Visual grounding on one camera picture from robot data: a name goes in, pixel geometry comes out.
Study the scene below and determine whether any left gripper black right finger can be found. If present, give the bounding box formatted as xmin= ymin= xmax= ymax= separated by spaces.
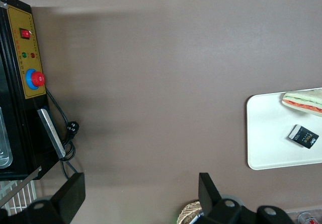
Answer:
xmin=198 ymin=172 xmax=295 ymax=224

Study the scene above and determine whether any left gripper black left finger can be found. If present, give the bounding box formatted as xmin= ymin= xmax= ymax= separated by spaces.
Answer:
xmin=0 ymin=172 xmax=87 ymax=224

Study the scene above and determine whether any beige serving tray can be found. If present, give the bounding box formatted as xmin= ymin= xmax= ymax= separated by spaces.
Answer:
xmin=246 ymin=87 xmax=322 ymax=172

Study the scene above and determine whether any wicker basket with foil trays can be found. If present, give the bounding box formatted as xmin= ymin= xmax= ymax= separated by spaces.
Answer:
xmin=177 ymin=200 xmax=205 ymax=224

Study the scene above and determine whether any clear plastic container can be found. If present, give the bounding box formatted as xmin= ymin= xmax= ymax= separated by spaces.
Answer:
xmin=0 ymin=105 xmax=14 ymax=170

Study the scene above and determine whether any black machine with yellow panel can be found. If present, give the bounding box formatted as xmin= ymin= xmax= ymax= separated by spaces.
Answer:
xmin=0 ymin=0 xmax=76 ymax=182

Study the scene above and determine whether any red cola bottle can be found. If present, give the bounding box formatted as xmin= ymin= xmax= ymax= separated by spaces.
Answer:
xmin=297 ymin=210 xmax=322 ymax=224

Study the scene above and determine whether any black Face tissue pack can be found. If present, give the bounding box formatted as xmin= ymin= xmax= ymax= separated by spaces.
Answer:
xmin=287 ymin=124 xmax=320 ymax=150

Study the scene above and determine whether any red emergency stop button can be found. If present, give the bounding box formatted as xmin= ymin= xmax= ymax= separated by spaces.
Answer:
xmin=25 ymin=68 xmax=46 ymax=90

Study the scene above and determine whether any wrapped triangle sandwich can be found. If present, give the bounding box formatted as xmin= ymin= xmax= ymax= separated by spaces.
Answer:
xmin=281 ymin=88 xmax=322 ymax=117

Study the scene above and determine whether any white wire basket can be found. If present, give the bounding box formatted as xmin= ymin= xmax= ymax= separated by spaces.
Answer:
xmin=0 ymin=178 xmax=39 ymax=211

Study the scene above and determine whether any black power cable with plug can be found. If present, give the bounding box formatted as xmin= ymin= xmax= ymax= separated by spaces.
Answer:
xmin=44 ymin=87 xmax=80 ymax=181

